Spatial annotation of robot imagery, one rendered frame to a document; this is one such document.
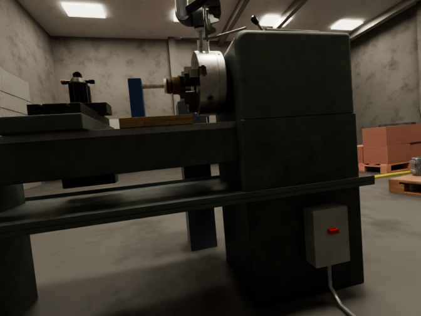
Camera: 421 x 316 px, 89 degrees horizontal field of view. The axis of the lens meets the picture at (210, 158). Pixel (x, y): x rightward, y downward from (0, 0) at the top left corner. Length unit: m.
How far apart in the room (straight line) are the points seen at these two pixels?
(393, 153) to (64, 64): 11.54
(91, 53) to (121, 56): 1.22
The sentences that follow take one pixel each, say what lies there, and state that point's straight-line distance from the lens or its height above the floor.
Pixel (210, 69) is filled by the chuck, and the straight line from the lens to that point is 1.04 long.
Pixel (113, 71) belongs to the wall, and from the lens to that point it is 11.20.
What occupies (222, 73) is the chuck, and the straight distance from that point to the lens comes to 1.05.
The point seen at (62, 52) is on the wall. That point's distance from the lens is 11.90.
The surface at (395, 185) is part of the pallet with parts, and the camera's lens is 3.48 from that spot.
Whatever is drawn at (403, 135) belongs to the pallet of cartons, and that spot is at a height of 0.66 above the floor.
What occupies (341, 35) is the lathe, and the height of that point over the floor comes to 1.23.
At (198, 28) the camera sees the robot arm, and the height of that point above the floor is 1.57.
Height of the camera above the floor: 0.76
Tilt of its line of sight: 3 degrees down
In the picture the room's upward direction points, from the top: 5 degrees counter-clockwise
